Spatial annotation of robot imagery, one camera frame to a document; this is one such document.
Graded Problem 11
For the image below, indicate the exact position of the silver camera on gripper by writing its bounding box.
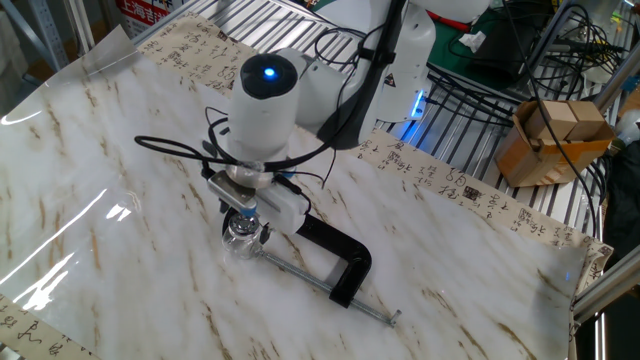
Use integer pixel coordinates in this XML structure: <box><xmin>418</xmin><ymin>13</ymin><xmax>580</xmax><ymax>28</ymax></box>
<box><xmin>206</xmin><ymin>169</ymin><xmax>259</xmax><ymax>217</ymax></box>

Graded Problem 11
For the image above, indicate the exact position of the beige calligraphy print paper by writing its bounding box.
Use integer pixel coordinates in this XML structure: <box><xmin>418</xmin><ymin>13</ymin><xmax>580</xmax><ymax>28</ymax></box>
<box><xmin>0</xmin><ymin>10</ymin><xmax>615</xmax><ymax>360</ymax></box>

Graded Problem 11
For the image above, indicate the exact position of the marble pattern plastic sheet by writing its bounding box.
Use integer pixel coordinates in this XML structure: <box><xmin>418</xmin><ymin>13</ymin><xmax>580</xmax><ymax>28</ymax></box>
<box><xmin>0</xmin><ymin>23</ymin><xmax>587</xmax><ymax>360</ymax></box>

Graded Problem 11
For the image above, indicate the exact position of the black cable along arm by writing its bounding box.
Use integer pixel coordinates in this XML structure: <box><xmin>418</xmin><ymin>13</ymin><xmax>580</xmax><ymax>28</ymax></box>
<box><xmin>133</xmin><ymin>0</ymin><xmax>406</xmax><ymax>211</ymax></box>

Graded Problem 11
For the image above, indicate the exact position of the silver metal jar lid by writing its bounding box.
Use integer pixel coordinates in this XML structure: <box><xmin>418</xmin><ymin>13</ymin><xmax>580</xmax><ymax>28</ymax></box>
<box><xmin>229</xmin><ymin>214</ymin><xmax>261</xmax><ymax>235</ymax></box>

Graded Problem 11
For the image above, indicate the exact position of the black C-clamp with steel screw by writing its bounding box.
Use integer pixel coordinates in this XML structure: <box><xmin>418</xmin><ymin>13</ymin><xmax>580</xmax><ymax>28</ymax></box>
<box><xmin>221</xmin><ymin>208</ymin><xmax>403</xmax><ymax>329</ymax></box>

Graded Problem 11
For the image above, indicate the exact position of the small brown cardboard box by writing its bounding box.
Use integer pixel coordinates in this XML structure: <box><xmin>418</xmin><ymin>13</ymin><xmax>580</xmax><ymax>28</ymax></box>
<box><xmin>567</xmin><ymin>99</ymin><xmax>609</xmax><ymax>141</ymax></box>
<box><xmin>523</xmin><ymin>101</ymin><xmax>579</xmax><ymax>142</ymax></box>

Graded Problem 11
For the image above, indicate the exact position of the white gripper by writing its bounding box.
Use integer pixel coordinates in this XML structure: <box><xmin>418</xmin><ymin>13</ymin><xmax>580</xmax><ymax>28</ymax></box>
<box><xmin>218</xmin><ymin>180</ymin><xmax>312</xmax><ymax>246</ymax></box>

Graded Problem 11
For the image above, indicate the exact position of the small clear glass jar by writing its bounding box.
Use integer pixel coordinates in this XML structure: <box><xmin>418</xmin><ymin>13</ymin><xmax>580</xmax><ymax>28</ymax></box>
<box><xmin>221</xmin><ymin>214</ymin><xmax>266</xmax><ymax>261</ymax></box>

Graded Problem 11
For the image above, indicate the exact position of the aluminium frame profile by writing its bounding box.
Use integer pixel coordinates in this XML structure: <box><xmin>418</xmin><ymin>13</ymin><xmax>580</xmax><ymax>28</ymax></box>
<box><xmin>572</xmin><ymin>252</ymin><xmax>640</xmax><ymax>325</ymax></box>
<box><xmin>592</xmin><ymin>47</ymin><xmax>640</xmax><ymax>114</ymax></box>

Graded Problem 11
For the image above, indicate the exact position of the grey steel shelf upright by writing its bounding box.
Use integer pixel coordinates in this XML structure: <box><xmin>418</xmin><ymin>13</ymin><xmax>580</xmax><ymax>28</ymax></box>
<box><xmin>27</xmin><ymin>0</ymin><xmax>69</xmax><ymax>71</ymax></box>

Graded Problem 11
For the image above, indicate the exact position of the white crumpled paper scrap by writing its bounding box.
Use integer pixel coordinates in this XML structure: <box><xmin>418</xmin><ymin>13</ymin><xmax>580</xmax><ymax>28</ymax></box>
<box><xmin>458</xmin><ymin>30</ymin><xmax>488</xmax><ymax>54</ymax></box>

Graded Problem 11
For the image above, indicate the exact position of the green mat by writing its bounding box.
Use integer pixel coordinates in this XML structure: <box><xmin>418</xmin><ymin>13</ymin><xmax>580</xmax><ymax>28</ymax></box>
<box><xmin>427</xmin><ymin>9</ymin><xmax>506</xmax><ymax>91</ymax></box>

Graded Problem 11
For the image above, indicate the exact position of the red and white sign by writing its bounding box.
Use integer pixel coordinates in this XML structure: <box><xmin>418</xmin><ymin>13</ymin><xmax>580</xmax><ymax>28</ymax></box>
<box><xmin>115</xmin><ymin>0</ymin><xmax>174</xmax><ymax>27</ymax></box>

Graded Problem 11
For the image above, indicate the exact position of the open brown cardboard box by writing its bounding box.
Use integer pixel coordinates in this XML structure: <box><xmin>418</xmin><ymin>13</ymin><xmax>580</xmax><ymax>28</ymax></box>
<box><xmin>494</xmin><ymin>98</ymin><xmax>616</xmax><ymax>189</ymax></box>

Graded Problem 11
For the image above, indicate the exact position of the black device on green mat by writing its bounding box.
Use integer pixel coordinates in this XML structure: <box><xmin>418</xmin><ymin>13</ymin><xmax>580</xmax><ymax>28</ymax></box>
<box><xmin>467</xmin><ymin>9</ymin><xmax>539</xmax><ymax>86</ymax></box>

